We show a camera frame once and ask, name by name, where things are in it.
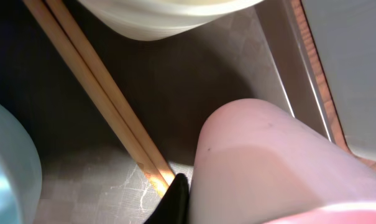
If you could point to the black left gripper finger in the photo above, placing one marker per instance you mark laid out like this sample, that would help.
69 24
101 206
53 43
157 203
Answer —
173 207

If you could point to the pink cup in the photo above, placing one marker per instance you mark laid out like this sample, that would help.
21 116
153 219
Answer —
257 164

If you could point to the light blue bowl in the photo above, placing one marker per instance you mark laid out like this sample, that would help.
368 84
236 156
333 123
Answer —
20 172

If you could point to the white cup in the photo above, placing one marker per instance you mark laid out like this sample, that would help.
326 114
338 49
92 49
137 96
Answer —
148 20

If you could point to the grey dishwasher rack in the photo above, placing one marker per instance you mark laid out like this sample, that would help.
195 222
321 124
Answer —
344 32

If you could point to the brown serving tray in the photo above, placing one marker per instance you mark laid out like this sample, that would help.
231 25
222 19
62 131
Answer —
172 85

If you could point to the wooden chopstick right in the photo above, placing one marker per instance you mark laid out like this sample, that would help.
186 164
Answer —
106 81

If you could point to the wooden chopstick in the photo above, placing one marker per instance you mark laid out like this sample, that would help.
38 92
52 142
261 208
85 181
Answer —
106 81
96 93

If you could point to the wooden chopstick left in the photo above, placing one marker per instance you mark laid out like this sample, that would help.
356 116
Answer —
96 93

